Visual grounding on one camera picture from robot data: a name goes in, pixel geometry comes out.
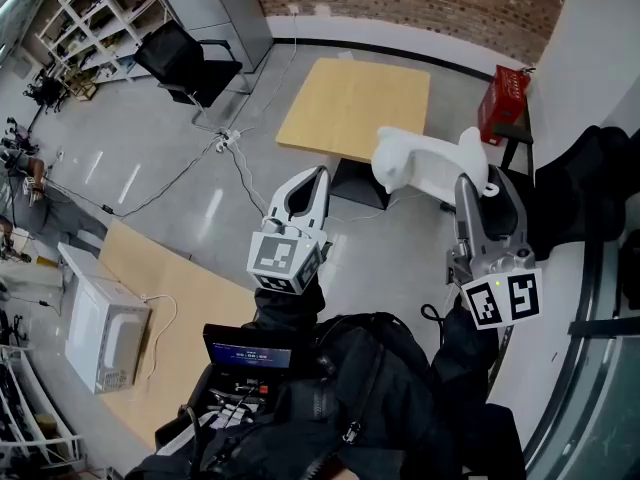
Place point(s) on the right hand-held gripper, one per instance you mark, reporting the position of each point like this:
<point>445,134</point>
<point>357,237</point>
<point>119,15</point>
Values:
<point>500,298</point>

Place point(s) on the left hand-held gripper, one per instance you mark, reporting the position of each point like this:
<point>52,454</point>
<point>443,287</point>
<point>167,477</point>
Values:
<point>272,258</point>

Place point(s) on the white cloth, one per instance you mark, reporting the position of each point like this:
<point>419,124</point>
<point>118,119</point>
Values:
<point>430,160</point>

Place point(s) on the person's left forearm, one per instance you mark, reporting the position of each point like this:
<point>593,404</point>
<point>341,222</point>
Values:
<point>292,303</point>

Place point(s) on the person's right forearm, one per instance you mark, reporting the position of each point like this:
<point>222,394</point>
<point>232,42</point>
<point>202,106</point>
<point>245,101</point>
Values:
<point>465,353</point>

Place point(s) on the black stand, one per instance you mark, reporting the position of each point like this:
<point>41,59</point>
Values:
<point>515,135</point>

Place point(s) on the black padded office chair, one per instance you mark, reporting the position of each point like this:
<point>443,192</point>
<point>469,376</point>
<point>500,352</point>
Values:
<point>580,188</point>

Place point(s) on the square wooden table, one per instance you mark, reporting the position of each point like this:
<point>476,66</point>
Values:
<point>350,108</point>

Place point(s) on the white power strip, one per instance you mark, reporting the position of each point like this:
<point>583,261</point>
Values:
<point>227,140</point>

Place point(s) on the red box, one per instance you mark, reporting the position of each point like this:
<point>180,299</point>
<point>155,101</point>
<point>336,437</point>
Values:
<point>500,103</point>

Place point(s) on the white paper sheet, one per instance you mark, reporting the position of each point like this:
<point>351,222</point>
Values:
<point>345,55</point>

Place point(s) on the long wooden desk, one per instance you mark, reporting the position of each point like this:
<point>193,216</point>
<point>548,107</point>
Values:
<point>200,293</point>

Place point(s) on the black mesh office chair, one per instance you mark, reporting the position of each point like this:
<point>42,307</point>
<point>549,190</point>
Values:
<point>185,65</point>

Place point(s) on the black device with screen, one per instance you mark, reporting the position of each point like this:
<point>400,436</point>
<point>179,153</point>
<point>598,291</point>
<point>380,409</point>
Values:
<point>250,355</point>

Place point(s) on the grey metal cabinet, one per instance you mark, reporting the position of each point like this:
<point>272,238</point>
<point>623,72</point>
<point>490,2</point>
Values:
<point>220,8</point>

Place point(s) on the black power adapter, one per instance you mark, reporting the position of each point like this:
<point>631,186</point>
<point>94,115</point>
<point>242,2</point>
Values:
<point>107,209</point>

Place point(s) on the person's black jacket torso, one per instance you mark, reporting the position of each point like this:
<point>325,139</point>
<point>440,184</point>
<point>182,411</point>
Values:
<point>380,408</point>

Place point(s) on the white flat box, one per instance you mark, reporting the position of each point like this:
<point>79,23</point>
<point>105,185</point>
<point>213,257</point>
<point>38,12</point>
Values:
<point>82,260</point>

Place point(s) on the white microwave oven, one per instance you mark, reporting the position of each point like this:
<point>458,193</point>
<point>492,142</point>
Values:
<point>102,338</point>

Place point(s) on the white open shelf unit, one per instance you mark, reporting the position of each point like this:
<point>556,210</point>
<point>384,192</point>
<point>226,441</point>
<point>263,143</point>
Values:
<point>95,23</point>

